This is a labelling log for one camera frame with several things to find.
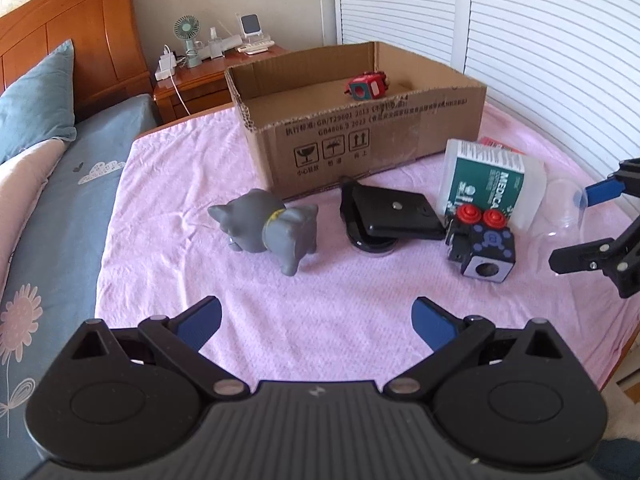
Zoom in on wooden headboard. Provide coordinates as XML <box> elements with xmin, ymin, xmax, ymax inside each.
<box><xmin>1</xmin><ymin>0</ymin><xmax>152</xmax><ymax>122</ymax></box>

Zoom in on grey toy elephant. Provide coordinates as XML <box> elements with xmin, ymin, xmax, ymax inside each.
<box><xmin>207</xmin><ymin>188</ymin><xmax>319</xmax><ymax>276</ymax></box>

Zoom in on green desk fan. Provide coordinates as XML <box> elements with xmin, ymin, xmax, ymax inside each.
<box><xmin>174</xmin><ymin>15</ymin><xmax>202</xmax><ymax>68</ymax></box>

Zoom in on cardboard box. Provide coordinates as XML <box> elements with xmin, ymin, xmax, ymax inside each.
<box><xmin>226</xmin><ymin>41</ymin><xmax>486</xmax><ymax>200</ymax></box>

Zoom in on black case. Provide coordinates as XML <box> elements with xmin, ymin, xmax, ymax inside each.
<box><xmin>340</xmin><ymin>178</ymin><xmax>446</xmax><ymax>255</ymax></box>

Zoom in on black toy cube red buttons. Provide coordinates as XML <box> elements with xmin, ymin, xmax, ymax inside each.
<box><xmin>445</xmin><ymin>204</ymin><xmax>516</xmax><ymax>283</ymax></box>

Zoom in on white louvered wardrobe door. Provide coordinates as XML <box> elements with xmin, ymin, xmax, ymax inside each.
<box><xmin>335</xmin><ymin>0</ymin><xmax>639</xmax><ymax>176</ymax></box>

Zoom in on blue pillow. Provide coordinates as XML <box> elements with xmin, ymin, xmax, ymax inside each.
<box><xmin>1</xmin><ymin>39</ymin><xmax>77</xmax><ymax>162</ymax></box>

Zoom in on white power strip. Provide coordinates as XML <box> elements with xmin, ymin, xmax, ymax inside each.
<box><xmin>154</xmin><ymin>44</ymin><xmax>177</xmax><ymax>81</ymax></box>

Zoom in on white medical wipes canister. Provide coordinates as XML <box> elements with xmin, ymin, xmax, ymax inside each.
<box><xmin>435</xmin><ymin>139</ymin><xmax>547</xmax><ymax>233</ymax></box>

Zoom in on white smart display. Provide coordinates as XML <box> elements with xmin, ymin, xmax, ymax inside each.
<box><xmin>238</xmin><ymin>13</ymin><xmax>262</xmax><ymax>44</ymax></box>

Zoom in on blue bed sheet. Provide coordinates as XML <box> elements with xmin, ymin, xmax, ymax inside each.
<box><xmin>1</xmin><ymin>94</ymin><xmax>158</xmax><ymax>479</ymax></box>

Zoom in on red toy train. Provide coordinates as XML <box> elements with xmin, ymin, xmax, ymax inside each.
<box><xmin>344</xmin><ymin>70</ymin><xmax>388</xmax><ymax>101</ymax></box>

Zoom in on pink blanket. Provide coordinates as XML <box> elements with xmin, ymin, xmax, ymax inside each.
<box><xmin>96</xmin><ymin>110</ymin><xmax>639</xmax><ymax>384</ymax></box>

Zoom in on wooden nightstand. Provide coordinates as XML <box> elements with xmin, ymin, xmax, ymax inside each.
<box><xmin>153</xmin><ymin>46</ymin><xmax>286</xmax><ymax>124</ymax></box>

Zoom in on clear plastic jar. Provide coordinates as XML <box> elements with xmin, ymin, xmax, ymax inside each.
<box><xmin>529</xmin><ymin>177</ymin><xmax>588</xmax><ymax>254</ymax></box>

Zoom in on small clear bottle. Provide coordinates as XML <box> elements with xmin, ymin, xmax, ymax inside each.
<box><xmin>208</xmin><ymin>26</ymin><xmax>224</xmax><ymax>60</ymax></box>

